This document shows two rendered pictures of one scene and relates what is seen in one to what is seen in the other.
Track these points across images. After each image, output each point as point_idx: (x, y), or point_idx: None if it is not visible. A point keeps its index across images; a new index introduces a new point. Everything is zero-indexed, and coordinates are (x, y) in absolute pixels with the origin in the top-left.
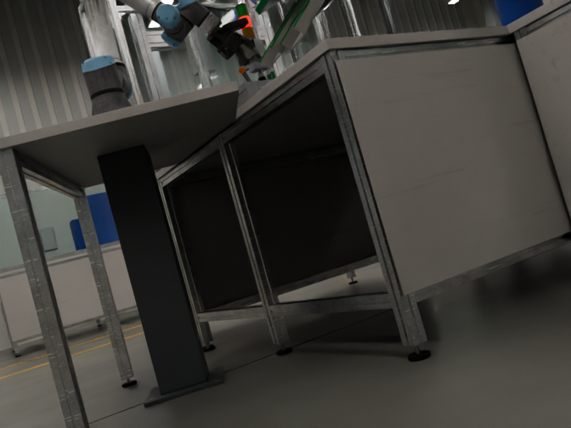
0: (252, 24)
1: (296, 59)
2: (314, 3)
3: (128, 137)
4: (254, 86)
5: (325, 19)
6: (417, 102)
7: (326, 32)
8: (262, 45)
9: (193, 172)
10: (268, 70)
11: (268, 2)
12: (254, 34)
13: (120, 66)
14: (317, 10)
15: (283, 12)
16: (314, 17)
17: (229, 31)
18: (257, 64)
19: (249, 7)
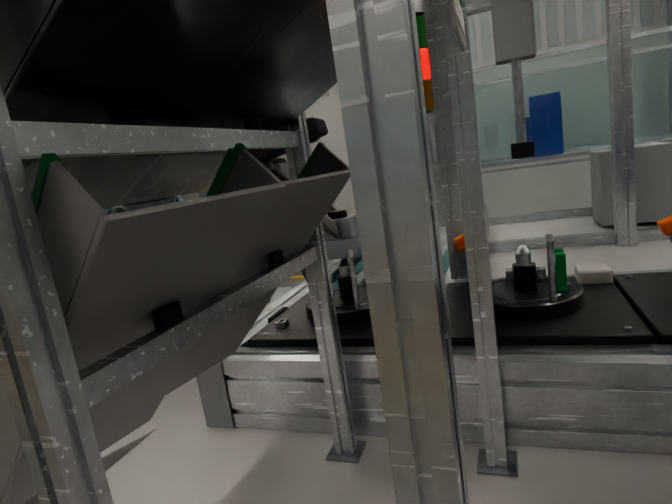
0: (433, 69)
1: (319, 336)
2: (8, 408)
3: None
4: (215, 374)
5: (473, 184)
6: None
7: (466, 243)
8: (452, 127)
9: None
10: (452, 195)
11: (160, 194)
12: (431, 99)
13: (140, 205)
14: (20, 443)
15: (292, 175)
16: (16, 469)
17: (267, 162)
18: (328, 248)
19: (434, 18)
